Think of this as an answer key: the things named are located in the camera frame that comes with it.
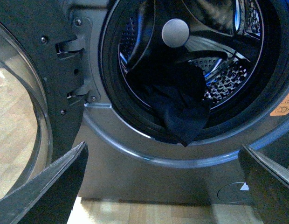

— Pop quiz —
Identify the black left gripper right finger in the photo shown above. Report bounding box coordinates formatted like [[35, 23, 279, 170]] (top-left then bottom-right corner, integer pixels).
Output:
[[238, 145, 289, 224]]

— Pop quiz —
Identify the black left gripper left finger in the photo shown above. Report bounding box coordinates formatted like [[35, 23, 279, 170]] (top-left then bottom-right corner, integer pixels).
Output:
[[0, 142, 89, 224]]

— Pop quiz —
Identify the dark navy blue garment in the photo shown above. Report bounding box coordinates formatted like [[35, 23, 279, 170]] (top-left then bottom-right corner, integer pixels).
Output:
[[125, 62, 211, 147]]

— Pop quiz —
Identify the washing machine glass door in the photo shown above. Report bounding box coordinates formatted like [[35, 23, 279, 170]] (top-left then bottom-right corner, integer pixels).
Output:
[[0, 0, 85, 201]]

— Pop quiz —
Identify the grey front-load washing machine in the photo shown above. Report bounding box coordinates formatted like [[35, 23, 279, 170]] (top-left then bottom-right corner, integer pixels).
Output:
[[64, 0, 289, 204]]

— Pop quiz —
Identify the orange warning sticker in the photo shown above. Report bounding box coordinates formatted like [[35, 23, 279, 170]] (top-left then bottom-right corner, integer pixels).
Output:
[[270, 93, 289, 116]]

